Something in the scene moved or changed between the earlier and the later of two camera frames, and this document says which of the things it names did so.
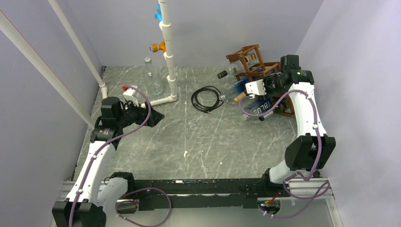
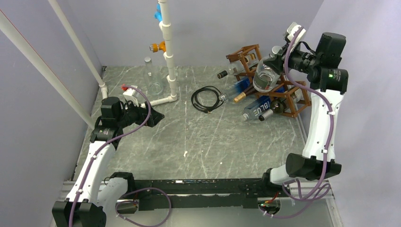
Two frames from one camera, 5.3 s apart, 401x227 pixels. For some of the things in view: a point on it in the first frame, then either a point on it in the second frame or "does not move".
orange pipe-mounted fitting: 155,48 does not move
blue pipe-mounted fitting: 158,14 does not move
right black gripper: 267,78 → 276,63
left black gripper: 143,113 does not move
